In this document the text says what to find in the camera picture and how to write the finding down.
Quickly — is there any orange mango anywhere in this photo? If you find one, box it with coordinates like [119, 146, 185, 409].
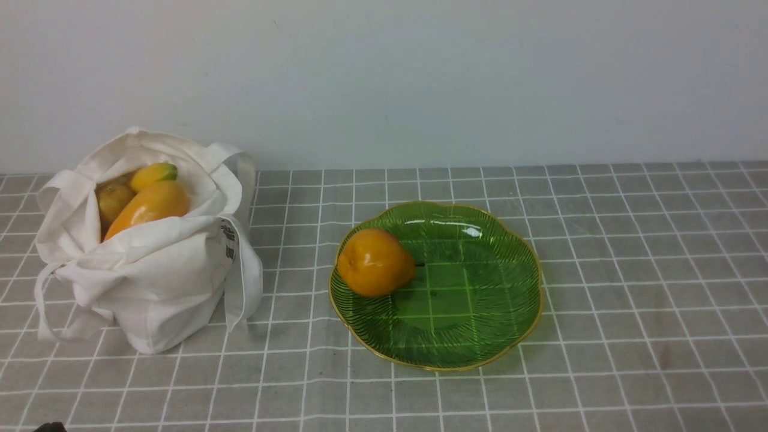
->
[103, 180, 190, 241]

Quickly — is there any white cloth tote bag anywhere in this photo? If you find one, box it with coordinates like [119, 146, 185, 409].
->
[34, 128, 263, 355]

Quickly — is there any brown kiwi fruit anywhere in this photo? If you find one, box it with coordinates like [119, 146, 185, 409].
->
[95, 182, 135, 232]

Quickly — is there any orange pear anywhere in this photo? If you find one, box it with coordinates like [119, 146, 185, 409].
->
[335, 229, 425, 298]

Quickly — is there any green glass plate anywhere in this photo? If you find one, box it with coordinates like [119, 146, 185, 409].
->
[328, 200, 545, 371]

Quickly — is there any small yellow green mango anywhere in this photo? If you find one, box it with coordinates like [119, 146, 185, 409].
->
[128, 163, 178, 193]

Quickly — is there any grey checked tablecloth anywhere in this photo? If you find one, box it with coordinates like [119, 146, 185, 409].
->
[1, 162, 767, 431]

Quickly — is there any black object at edge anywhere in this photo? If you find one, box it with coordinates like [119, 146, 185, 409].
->
[34, 422, 68, 432]

